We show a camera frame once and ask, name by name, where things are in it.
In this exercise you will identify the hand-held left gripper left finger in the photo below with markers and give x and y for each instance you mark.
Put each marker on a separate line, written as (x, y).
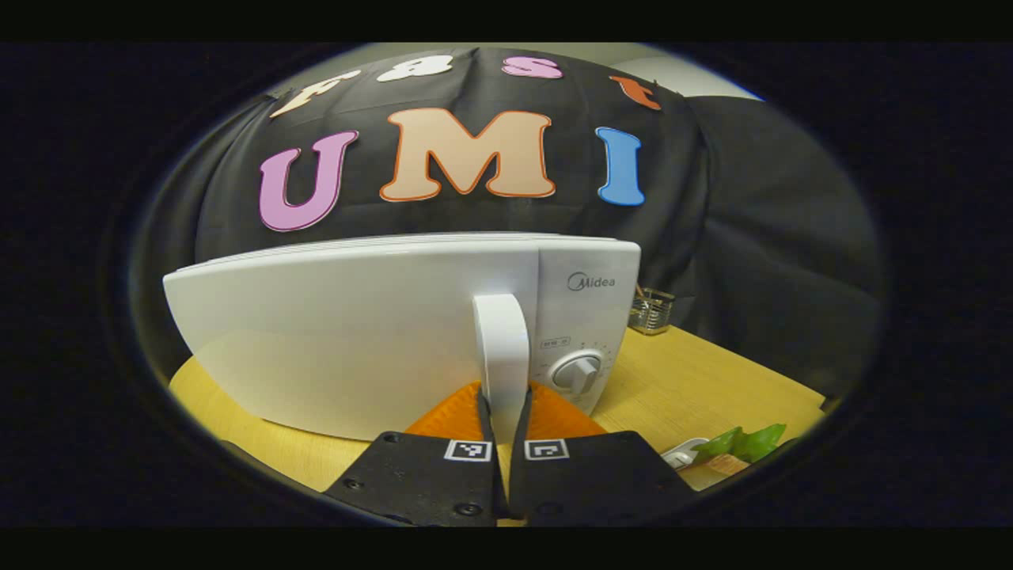
(486, 423)

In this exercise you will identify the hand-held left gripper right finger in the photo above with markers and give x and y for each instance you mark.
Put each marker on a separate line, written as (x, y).
(522, 423)

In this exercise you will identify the white microwave oven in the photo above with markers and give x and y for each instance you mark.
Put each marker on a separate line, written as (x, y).
(356, 340)

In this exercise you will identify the lettuce sandwich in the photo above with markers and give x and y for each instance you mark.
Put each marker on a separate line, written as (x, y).
(752, 442)

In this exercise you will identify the white plastic tray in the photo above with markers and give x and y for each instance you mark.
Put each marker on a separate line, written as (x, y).
(682, 454)

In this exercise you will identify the black backdrop cloth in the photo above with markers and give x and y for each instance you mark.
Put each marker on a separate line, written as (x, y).
(752, 237)

